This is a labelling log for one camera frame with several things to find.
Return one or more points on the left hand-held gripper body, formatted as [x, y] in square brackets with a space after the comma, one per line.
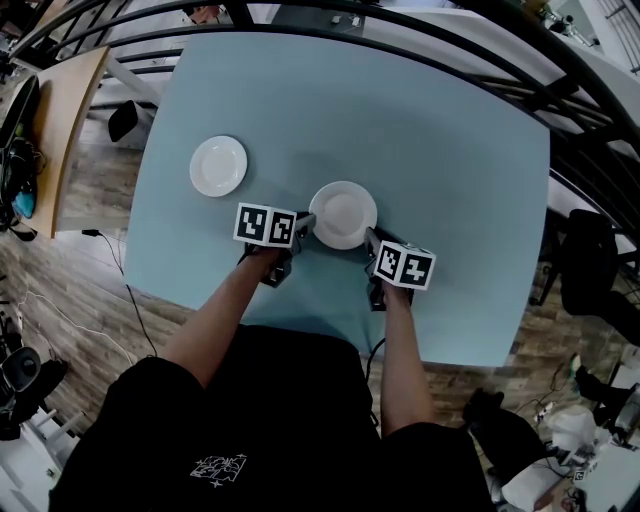
[262, 225]

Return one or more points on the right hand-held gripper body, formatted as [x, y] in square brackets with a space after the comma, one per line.
[405, 267]

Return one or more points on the white round plate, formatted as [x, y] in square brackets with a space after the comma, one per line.
[343, 215]
[218, 165]

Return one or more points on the person's left forearm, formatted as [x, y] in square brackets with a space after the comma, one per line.
[215, 330]

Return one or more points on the person's right forearm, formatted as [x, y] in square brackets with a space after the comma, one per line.
[405, 370]

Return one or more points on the light blue table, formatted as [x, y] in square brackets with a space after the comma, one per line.
[350, 100]

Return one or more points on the grey bin with black bag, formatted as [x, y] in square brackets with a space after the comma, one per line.
[122, 120]

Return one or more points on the person's black printed t-shirt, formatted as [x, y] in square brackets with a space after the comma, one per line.
[280, 400]

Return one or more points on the black chair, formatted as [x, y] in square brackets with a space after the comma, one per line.
[590, 260]

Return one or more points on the black metal balcony railing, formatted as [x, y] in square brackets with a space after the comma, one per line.
[241, 15]

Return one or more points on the wooden table with white legs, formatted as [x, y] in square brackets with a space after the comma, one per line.
[65, 125]

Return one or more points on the teal cloth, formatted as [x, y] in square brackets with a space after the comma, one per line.
[25, 205]

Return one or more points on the black oval tray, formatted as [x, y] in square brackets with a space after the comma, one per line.
[22, 110]

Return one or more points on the black round device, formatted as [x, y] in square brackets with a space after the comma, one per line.
[24, 369]

